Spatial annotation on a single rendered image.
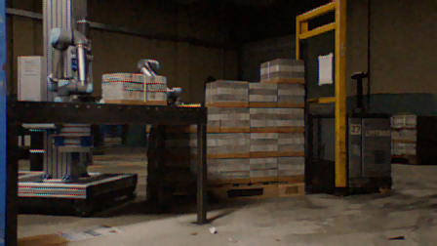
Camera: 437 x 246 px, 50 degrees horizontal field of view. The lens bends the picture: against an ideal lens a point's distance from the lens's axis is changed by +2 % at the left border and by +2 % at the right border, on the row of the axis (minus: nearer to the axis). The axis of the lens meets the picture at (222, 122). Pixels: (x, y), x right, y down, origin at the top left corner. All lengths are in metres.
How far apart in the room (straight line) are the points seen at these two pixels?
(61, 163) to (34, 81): 0.70
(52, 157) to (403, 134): 5.97
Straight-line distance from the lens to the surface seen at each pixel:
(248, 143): 4.16
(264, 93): 4.25
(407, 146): 8.33
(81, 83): 3.32
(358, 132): 4.62
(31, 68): 4.09
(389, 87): 10.51
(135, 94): 3.29
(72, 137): 3.74
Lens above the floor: 0.68
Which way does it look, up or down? level
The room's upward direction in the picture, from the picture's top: straight up
